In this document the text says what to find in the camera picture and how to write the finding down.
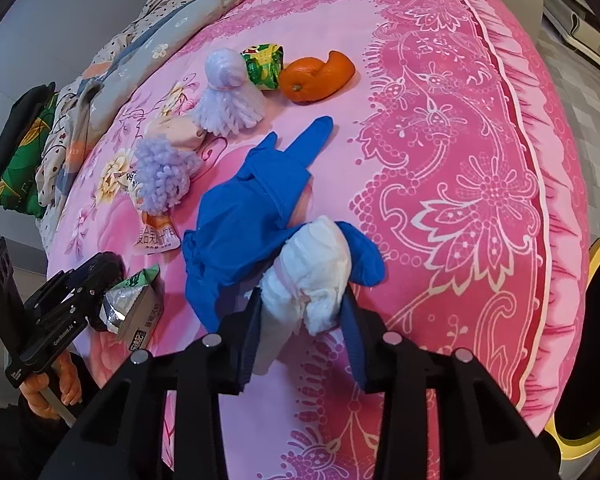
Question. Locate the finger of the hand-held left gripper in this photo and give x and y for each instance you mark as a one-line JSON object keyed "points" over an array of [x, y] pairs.
{"points": [[97, 317], [102, 270]]}

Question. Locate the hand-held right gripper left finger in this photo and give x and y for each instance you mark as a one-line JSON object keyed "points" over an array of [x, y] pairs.
{"points": [[250, 345]]}

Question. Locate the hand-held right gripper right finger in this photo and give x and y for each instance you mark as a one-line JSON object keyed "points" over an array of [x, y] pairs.
{"points": [[352, 345]]}

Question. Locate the green silver drink carton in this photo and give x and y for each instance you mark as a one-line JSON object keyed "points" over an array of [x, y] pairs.
{"points": [[140, 305]]}

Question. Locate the white orange snack packet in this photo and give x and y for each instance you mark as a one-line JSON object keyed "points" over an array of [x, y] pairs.
{"points": [[155, 235]]}

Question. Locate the white tissue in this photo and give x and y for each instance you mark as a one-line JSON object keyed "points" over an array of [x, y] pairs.
{"points": [[310, 270]]}

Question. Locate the purple yarn mop head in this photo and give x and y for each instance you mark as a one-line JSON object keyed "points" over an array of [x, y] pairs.
{"points": [[162, 175]]}

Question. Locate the blue cloth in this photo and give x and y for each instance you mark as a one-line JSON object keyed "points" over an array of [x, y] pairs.
{"points": [[240, 230]]}

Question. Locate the white yarn mop head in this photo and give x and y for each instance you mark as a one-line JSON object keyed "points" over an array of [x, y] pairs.
{"points": [[227, 100]]}

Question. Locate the green snack wrapper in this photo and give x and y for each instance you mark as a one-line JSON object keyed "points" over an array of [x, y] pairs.
{"points": [[262, 65]]}

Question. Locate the orange peel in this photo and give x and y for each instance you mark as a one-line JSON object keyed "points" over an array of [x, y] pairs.
{"points": [[312, 80]]}

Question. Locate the person's left hand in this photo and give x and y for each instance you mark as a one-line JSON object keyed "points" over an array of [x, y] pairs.
{"points": [[67, 385]]}

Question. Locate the green floral cloth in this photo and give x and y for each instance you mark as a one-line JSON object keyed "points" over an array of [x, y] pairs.
{"points": [[25, 150]]}

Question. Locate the black cloth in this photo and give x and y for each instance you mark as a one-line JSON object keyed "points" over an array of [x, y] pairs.
{"points": [[20, 120]]}

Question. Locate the pink floral blanket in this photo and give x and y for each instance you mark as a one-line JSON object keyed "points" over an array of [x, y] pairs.
{"points": [[340, 170]]}

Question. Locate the grey patterned quilt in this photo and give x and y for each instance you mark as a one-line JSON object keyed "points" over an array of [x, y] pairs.
{"points": [[205, 15]]}

